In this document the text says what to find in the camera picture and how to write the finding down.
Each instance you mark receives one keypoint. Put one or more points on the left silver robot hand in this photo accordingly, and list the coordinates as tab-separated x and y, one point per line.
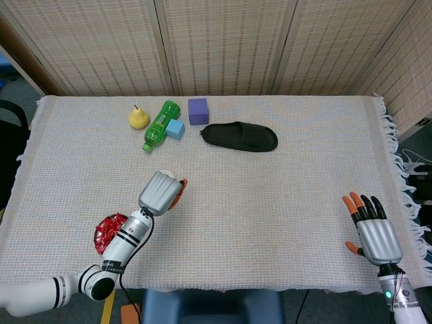
158	195

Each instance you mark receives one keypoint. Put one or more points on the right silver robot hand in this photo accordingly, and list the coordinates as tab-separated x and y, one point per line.
379	241

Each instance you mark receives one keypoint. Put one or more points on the red candy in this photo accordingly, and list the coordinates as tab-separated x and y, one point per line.
108	225
181	192

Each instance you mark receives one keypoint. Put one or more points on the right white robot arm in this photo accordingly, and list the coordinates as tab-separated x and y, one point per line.
401	303

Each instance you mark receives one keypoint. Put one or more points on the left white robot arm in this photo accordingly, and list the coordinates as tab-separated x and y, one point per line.
125	236

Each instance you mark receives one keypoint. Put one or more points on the round metal plate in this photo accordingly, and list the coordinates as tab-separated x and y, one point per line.
96	233

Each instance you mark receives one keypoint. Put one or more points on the green plastic bottle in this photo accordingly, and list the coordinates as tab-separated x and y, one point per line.
157	130

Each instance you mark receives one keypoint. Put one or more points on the black floor device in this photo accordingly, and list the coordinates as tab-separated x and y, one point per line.
422	189

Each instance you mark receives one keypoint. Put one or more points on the light blue cube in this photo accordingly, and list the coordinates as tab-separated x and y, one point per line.
175	130

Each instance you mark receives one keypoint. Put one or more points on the yellow pear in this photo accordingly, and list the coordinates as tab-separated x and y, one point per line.
138	118

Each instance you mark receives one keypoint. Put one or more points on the purple cube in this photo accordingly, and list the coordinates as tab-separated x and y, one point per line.
198	113

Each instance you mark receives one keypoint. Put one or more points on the white woven tablecloth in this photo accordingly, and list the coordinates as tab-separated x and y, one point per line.
253	202

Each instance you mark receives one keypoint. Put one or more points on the black slipper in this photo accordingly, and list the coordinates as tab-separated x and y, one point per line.
236	136

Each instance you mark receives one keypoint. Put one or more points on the orange block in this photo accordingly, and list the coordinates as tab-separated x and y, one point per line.
130	315

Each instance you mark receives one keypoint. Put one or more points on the black chair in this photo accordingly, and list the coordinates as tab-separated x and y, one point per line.
10	152

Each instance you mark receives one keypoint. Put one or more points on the woven folding screen panel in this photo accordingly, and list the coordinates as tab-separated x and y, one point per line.
226	44
337	44
94	44
405	74

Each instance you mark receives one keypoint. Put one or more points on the brown wooden board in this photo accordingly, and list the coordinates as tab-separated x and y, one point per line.
27	64

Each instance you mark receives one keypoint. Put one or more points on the blue object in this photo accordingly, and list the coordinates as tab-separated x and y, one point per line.
5	67

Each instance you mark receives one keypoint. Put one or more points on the wall outlet box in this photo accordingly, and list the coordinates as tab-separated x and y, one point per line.
426	122

